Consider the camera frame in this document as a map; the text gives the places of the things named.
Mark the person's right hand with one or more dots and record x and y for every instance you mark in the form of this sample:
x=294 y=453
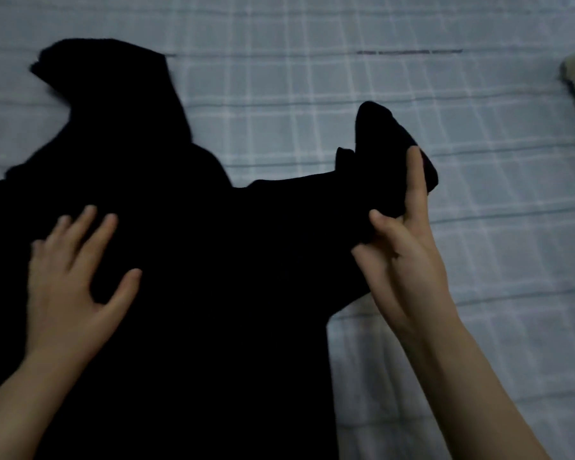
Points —
x=417 y=287

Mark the black hoodie with white lettering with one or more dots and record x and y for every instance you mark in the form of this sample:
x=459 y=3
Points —
x=196 y=282

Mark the person's left hand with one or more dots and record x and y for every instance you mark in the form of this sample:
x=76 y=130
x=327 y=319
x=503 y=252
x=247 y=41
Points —
x=60 y=301

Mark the bed with blue plaid sheet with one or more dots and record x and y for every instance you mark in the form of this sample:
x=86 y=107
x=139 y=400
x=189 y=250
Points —
x=316 y=67

